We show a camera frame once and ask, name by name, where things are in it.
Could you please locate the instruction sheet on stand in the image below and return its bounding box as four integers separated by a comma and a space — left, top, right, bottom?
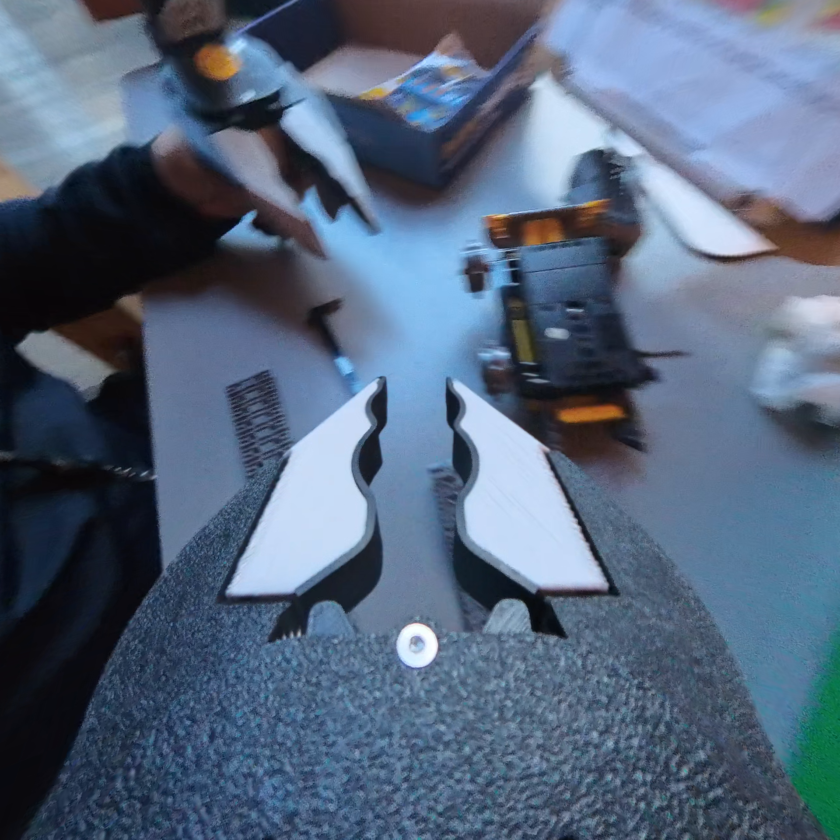
543, 0, 840, 261

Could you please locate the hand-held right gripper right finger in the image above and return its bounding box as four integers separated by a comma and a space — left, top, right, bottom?
446, 379, 613, 616

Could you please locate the crumpled white tissue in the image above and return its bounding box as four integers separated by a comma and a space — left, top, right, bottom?
750, 294, 840, 429

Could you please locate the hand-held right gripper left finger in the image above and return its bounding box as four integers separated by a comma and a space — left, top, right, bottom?
220, 377, 388, 608

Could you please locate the grey cardboard box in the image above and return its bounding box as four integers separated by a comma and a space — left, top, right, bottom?
246, 0, 547, 189

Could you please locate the person's left hand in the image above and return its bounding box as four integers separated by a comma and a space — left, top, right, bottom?
151, 130, 258, 219

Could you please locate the robot kit instruction booklet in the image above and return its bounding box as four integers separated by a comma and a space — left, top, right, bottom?
357, 49, 491, 130

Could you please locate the flat grey track strip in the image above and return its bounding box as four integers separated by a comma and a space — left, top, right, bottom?
225, 369, 294, 481

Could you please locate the wooden partition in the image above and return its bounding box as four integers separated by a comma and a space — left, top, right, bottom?
20, 295, 143, 370

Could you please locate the person's left forearm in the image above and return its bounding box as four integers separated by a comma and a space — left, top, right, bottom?
0, 144, 240, 337

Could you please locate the green plastic bin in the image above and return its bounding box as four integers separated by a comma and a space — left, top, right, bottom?
784, 650, 840, 840

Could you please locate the yellow black toy car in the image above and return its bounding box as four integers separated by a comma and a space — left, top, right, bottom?
459, 200, 691, 455

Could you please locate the grey track strip right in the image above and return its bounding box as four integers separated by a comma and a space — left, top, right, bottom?
428, 461, 488, 632

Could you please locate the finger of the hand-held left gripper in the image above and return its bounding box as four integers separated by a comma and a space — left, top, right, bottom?
192, 140, 329, 260
282, 97, 383, 235

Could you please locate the person's upper body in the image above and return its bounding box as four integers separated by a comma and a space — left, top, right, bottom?
0, 341, 163, 664

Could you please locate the grey building block assembly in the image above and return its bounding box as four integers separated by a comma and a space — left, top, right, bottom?
566, 148, 642, 252

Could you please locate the long black perforated beam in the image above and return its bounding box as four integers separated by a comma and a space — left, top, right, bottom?
307, 297, 360, 396

